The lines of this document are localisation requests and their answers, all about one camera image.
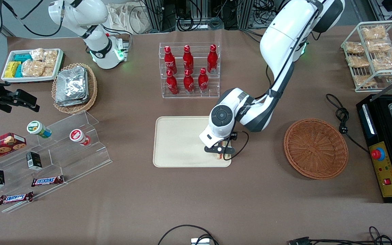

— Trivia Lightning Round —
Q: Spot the white rectangular snack tray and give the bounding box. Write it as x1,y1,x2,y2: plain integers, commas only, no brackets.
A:
1,48,64,83

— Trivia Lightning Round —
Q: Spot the beige plastic tray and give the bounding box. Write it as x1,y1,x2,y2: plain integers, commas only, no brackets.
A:
152,116,232,168

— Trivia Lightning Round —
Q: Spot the light oval wicker basket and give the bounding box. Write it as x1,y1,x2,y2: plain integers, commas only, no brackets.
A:
51,63,98,115

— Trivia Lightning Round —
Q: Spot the brown round wicker basket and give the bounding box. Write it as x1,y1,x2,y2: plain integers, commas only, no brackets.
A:
283,118,349,180

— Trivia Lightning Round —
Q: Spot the green lid yogurt cup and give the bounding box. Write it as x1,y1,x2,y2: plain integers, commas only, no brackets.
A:
26,120,52,139

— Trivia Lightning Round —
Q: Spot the yellow snack pack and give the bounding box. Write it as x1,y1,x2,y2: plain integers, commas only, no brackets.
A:
4,61,21,78

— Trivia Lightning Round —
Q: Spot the silver foil pack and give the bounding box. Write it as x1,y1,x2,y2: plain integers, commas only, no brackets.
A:
55,91,90,107
56,66,88,100

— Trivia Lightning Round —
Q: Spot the red lid yogurt cup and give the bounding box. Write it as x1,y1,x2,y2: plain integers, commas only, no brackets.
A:
69,129,91,146

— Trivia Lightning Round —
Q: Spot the clear acrylic bottle rack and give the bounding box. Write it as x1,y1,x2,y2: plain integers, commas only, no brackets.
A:
159,42,221,99

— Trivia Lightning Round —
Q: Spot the red cola bottle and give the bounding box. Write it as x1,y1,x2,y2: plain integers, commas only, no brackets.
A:
166,69,179,95
183,69,195,94
198,67,209,93
207,44,218,74
164,46,177,74
182,45,194,72

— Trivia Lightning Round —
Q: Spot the clear acrylic step shelf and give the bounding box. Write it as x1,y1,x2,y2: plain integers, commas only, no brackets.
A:
0,110,113,214

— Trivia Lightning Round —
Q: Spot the brown snickers bar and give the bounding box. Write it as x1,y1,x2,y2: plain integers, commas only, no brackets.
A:
0,191,34,206
31,175,65,187

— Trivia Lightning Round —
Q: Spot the beige cloth bag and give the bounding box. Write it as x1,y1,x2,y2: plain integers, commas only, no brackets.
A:
109,3,154,35

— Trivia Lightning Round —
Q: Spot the black machine with yellow panel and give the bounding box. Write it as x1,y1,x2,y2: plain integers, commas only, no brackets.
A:
356,93,392,204

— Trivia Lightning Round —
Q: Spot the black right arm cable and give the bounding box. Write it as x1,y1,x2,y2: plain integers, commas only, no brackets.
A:
1,0,64,37

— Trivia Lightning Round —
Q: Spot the black looped cable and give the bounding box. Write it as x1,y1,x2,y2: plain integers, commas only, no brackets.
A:
157,224,219,245

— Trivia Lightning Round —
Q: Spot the black cable with connector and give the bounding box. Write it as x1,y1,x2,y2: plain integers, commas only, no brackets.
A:
287,226,392,245

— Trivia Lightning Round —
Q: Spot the black power cable with plug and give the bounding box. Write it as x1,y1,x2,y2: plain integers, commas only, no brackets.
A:
325,93,370,154

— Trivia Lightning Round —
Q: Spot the black coiled cable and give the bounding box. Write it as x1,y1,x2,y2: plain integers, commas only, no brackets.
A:
176,15,204,32

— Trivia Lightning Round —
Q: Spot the aluminium frame post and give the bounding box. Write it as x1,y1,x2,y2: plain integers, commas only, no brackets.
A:
144,0,164,33
240,0,255,30

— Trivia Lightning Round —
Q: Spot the black cable bundle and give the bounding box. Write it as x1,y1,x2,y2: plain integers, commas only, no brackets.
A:
251,0,280,27

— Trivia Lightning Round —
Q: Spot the white wire rack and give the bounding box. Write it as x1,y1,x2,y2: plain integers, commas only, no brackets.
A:
340,20,392,93

